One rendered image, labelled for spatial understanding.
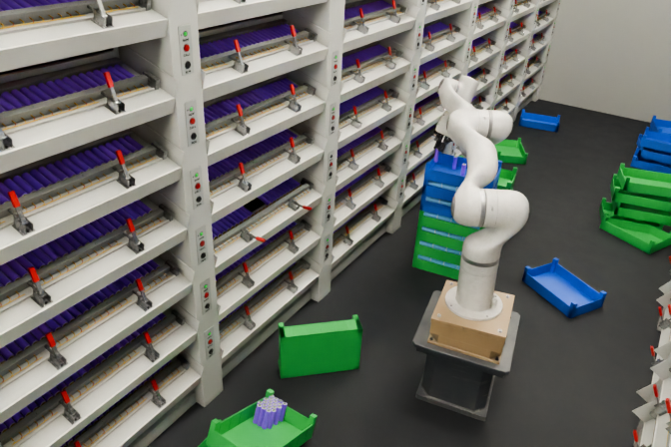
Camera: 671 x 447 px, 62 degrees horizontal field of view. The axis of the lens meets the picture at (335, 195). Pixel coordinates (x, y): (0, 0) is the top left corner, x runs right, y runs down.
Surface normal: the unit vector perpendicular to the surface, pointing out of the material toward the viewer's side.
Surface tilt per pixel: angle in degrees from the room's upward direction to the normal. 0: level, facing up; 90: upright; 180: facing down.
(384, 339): 0
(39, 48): 107
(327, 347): 90
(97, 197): 17
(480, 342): 90
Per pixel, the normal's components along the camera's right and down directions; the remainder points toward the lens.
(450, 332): -0.38, 0.43
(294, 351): 0.21, 0.47
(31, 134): 0.29, -0.76
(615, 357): 0.04, -0.88
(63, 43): 0.79, 0.53
